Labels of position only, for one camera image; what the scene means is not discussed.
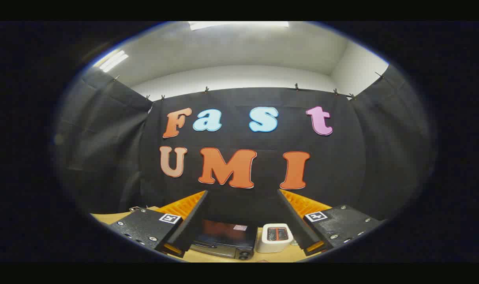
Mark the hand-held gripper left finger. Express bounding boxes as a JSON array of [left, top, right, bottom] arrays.
[[109, 190, 209, 259]]

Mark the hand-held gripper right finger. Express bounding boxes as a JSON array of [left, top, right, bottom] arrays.
[[278, 189, 386, 257]]

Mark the black toaster oven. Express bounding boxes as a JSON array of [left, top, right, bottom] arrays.
[[190, 219, 258, 261]]

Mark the white pop-up toaster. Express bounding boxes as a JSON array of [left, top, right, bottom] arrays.
[[255, 224, 294, 254]]

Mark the rectangular ceiling light panel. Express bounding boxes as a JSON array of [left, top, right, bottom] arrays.
[[99, 50, 129, 73], [188, 21, 289, 31]]

